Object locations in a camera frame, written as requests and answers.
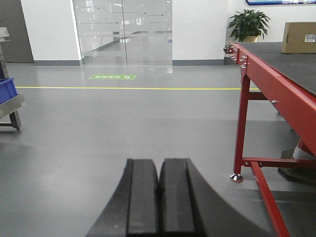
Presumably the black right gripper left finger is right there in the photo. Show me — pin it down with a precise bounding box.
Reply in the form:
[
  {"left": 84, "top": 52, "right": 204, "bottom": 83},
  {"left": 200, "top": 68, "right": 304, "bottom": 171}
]
[{"left": 86, "top": 159, "right": 159, "bottom": 237}]

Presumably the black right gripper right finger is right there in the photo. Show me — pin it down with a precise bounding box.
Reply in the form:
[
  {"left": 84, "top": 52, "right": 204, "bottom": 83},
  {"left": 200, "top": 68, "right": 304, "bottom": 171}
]
[{"left": 159, "top": 158, "right": 271, "bottom": 237}]

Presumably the brown cardboard package box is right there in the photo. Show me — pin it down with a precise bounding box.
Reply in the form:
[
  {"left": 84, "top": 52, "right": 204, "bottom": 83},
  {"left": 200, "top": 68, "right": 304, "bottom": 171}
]
[{"left": 281, "top": 22, "right": 316, "bottom": 54}]

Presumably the green floor sign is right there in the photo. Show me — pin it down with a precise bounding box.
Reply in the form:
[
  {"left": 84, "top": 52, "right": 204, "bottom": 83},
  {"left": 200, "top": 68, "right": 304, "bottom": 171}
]
[{"left": 89, "top": 75, "right": 137, "bottom": 80}]

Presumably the grey metal rack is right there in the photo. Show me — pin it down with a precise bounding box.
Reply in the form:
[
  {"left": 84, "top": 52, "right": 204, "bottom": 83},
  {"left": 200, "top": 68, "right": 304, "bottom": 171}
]
[{"left": 0, "top": 27, "right": 26, "bottom": 131}]

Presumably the blue plastic bin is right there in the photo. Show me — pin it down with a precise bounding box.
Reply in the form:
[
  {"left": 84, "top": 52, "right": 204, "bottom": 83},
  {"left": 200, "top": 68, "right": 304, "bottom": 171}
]
[{"left": 0, "top": 78, "right": 18, "bottom": 104}]

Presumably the frosted glass door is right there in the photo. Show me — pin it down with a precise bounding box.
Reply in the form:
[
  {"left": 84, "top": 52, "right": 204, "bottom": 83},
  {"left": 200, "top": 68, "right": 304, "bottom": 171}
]
[{"left": 73, "top": 0, "right": 173, "bottom": 65}]

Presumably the green potted plant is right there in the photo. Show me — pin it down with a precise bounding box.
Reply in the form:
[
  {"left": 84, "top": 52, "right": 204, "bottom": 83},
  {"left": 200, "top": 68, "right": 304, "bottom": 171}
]
[{"left": 228, "top": 9, "right": 271, "bottom": 42}]

